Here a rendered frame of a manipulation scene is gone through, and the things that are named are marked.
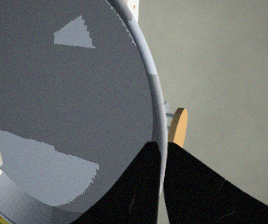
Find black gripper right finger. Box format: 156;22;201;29
163;142;268;224

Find grey plate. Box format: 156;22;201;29
0;0;168;224

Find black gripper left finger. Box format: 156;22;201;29
70;142;161;224

